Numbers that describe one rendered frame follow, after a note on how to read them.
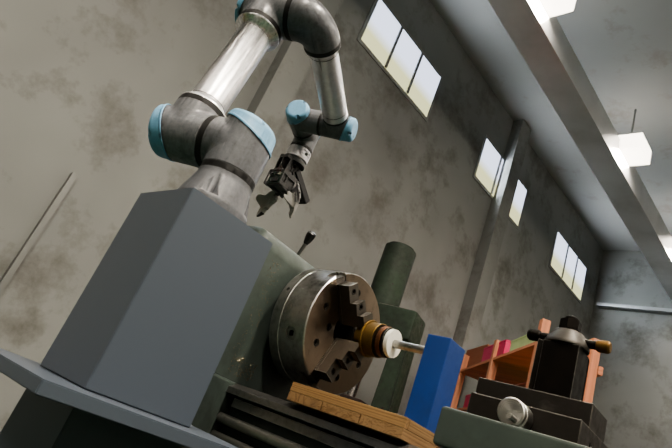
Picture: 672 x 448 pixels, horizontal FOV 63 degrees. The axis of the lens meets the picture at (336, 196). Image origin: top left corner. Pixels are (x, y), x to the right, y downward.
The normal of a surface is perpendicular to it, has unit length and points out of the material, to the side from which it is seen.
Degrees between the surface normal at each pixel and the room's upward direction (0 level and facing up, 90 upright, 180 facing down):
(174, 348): 90
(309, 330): 90
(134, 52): 90
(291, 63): 90
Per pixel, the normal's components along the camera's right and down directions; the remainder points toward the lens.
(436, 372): -0.55, -0.54
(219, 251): 0.71, -0.04
